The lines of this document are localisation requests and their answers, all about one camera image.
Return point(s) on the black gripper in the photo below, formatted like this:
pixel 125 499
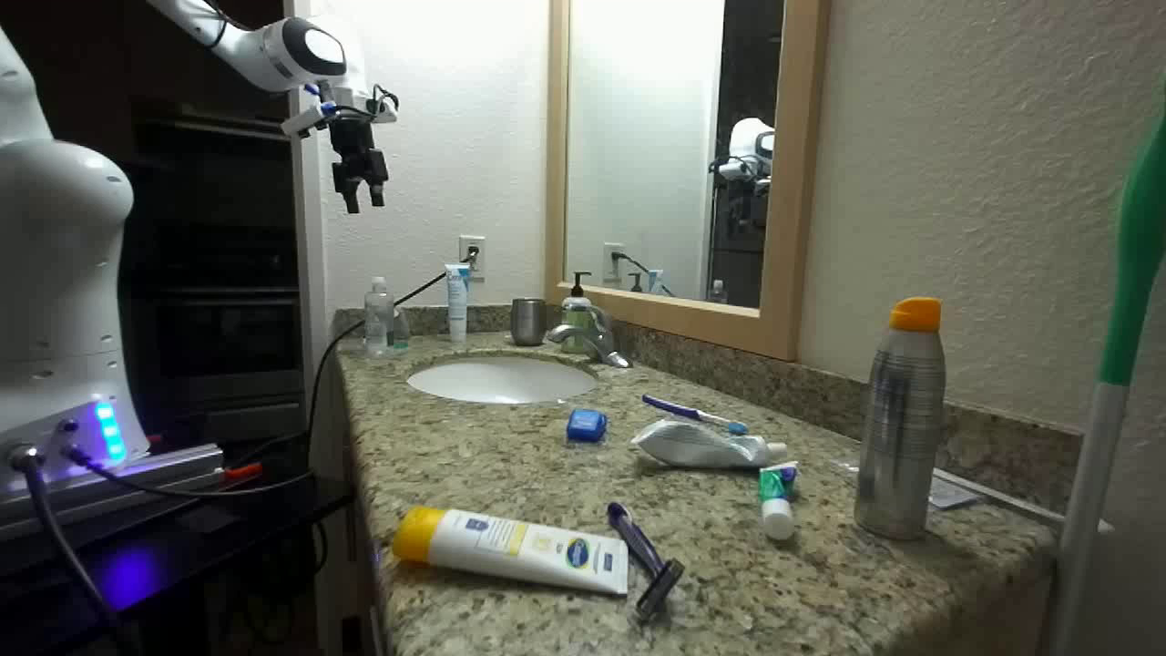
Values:
pixel 359 160

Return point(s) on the white toothpaste tube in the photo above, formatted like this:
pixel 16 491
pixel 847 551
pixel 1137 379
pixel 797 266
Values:
pixel 693 446

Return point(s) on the tall white blue tube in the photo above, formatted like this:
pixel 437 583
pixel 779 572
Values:
pixel 456 286

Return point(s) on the yellow capped lotion tube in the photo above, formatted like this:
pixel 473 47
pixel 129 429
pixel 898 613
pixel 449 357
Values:
pixel 511 546

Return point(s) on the small green toothpaste tube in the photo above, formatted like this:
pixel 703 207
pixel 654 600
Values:
pixel 774 497

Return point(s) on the clear plastic bottle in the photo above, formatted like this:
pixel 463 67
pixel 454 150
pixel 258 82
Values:
pixel 378 317

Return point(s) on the grey metal cup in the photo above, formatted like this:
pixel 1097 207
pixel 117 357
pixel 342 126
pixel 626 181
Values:
pixel 525 323

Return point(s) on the white oval sink basin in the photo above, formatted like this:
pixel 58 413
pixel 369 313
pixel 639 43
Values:
pixel 505 379

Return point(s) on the green soap pump bottle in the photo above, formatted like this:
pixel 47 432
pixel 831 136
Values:
pixel 578 306

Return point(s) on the chrome faucet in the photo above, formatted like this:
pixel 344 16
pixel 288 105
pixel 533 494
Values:
pixel 601 346

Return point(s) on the wood framed mirror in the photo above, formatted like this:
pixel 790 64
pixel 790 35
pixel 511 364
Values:
pixel 683 159

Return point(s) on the blue floss container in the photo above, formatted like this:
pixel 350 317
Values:
pixel 586 425

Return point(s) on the wooden vanity cabinet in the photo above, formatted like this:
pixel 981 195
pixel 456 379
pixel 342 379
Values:
pixel 349 583

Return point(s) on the blue toothbrush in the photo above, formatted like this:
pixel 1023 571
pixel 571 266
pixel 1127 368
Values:
pixel 699 413

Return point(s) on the silver orange capped spray can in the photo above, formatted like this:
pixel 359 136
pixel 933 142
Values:
pixel 902 425

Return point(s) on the white wall outlet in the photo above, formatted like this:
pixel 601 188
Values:
pixel 473 252

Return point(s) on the aluminium robot base mount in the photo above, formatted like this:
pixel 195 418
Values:
pixel 105 484

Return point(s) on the green white mop handle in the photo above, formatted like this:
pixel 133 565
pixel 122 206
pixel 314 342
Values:
pixel 1137 255

